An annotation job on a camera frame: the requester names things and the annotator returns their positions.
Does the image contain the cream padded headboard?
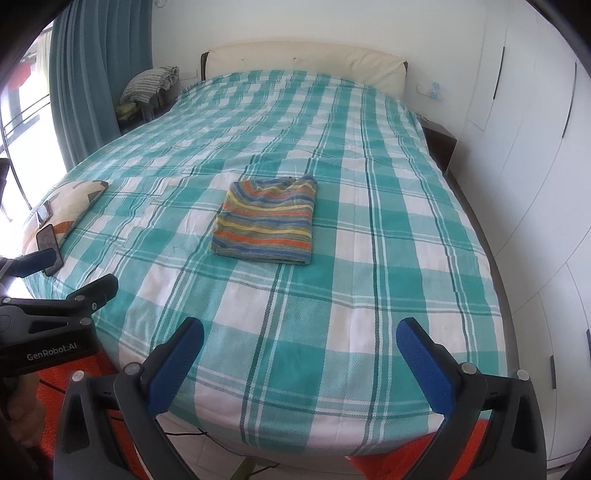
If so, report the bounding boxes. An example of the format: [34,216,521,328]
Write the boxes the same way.
[201,44,409,97]

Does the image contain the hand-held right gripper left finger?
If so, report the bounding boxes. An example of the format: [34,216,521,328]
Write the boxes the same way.
[59,316,205,480]

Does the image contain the grey checked folded cloth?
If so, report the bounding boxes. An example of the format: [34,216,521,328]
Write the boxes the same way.
[121,66,180,106]

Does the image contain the teal checked blanket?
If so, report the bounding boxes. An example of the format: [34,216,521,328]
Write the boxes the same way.
[23,69,509,455]

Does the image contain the dark wooden nightstand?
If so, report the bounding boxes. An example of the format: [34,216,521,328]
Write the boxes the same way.
[418,117,459,176]

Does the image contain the red rug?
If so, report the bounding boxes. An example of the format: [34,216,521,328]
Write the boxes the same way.
[34,353,488,480]

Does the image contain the striped knitted sweater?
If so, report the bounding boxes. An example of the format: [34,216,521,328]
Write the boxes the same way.
[211,174,319,267]

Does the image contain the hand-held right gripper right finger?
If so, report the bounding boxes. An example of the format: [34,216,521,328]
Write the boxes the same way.
[396,316,548,480]

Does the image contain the teal curtain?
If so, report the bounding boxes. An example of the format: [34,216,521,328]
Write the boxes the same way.
[46,0,155,171]

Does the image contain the dark bedside stand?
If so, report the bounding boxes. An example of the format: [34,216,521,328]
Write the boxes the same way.
[117,90,180,136]

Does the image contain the white wardrobe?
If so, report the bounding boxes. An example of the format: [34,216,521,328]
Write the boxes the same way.
[466,18,591,467]

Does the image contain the patterned cream pillow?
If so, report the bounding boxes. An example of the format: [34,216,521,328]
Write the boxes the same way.
[21,179,110,257]

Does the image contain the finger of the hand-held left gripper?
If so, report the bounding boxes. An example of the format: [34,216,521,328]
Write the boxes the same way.
[0,274,119,334]
[0,248,54,280]

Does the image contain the person's left hand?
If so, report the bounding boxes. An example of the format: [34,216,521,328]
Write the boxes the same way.
[7,374,47,445]

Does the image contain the black smartphone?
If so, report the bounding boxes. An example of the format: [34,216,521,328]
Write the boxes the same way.
[36,224,64,278]

